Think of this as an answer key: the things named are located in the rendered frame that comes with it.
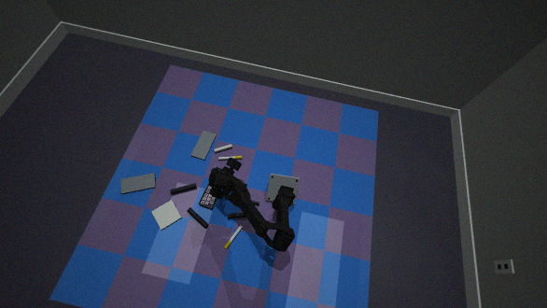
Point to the keyboard with white letter keys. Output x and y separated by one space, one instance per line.
207 200

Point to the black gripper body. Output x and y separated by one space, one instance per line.
234 164

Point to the white flat square pad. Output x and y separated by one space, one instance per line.
166 214

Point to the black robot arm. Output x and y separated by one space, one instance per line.
240 197

